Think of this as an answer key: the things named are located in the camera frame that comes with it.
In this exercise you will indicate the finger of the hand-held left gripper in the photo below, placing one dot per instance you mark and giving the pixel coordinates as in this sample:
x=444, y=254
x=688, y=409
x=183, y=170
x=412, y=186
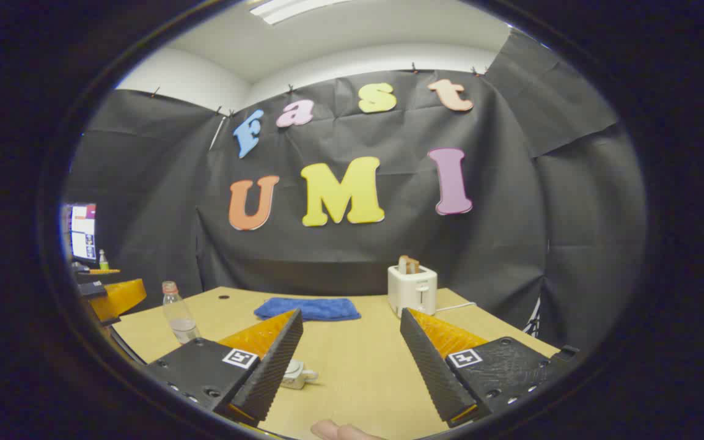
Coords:
x=104, y=271
x=121, y=297

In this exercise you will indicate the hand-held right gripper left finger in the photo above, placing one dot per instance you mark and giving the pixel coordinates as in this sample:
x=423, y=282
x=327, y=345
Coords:
x=266, y=373

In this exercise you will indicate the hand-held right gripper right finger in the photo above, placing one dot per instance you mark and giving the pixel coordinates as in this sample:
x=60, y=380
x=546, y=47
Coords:
x=434, y=373

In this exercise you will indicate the white teacup lid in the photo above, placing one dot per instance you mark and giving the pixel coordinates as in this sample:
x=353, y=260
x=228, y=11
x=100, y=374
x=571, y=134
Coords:
x=294, y=366

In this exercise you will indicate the white ceramic teacup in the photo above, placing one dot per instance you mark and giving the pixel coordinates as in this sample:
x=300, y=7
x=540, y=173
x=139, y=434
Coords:
x=296, y=379

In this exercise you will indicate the clear plastic water bottle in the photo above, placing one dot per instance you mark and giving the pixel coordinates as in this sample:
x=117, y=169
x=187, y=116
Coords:
x=179, y=318

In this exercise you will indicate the small green bottle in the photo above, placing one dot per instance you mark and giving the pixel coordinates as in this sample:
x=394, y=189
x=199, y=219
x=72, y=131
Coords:
x=103, y=261

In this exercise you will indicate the computer monitor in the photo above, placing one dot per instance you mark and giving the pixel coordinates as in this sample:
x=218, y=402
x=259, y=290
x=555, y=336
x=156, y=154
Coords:
x=83, y=232

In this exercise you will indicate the blue towel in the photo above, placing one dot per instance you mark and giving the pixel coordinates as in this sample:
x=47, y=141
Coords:
x=309, y=308

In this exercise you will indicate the white toaster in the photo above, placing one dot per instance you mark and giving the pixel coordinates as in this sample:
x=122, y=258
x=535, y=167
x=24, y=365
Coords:
x=412, y=292

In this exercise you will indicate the toasted bread slice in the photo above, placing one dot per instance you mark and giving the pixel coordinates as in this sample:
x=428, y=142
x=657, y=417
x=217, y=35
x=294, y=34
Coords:
x=408, y=264

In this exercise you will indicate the black backdrop cloth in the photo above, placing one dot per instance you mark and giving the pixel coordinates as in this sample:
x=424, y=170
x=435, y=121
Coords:
x=511, y=232

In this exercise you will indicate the ceiling light panel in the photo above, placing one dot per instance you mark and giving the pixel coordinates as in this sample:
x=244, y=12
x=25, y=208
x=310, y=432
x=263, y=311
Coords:
x=291, y=7

